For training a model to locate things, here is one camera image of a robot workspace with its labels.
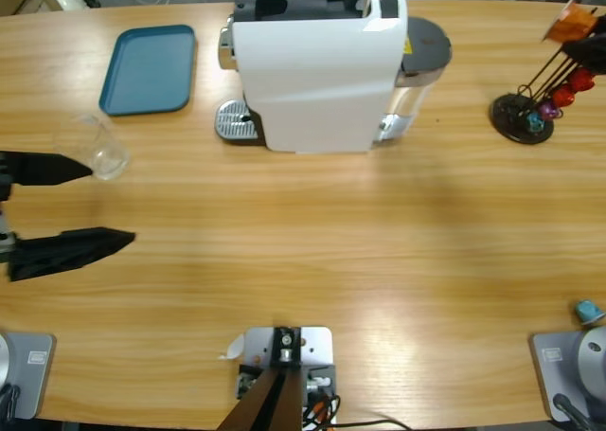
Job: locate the white paper tag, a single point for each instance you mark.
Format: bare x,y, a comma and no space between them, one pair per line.
234,348

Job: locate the teal plastic tray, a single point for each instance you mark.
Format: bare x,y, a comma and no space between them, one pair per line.
147,71

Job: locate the teal coffee capsule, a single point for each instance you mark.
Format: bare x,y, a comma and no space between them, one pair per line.
535,122
587,311

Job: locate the white capsule coffee machine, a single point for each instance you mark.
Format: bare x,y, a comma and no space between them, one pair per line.
312,80

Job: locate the clear water tank dark lid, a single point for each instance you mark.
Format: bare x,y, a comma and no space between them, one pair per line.
423,47

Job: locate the red coffee capsule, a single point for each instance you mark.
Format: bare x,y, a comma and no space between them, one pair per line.
581,81
563,96

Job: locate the yellow warning sticker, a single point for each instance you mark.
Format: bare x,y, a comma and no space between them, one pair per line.
406,47

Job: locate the clear glass cup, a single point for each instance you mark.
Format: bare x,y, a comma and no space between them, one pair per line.
109,161

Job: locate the black capsule stand with rods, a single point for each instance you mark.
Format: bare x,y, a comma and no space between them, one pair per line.
513,125

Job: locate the dark brown mount post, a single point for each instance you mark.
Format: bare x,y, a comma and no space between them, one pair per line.
270,402

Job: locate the purple coffee capsule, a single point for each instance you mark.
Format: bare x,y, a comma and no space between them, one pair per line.
550,110

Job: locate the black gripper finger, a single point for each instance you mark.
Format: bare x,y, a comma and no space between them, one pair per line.
592,54

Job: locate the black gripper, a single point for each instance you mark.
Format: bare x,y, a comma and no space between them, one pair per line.
5,213

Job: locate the white mount block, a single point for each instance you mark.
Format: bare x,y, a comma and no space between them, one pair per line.
317,346

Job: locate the orange coffee capsule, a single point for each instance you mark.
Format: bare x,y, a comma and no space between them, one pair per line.
570,23

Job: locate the black caster wheel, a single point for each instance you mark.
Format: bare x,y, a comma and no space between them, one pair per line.
90,0

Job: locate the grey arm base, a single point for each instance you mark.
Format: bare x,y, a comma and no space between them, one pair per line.
568,360
28,369

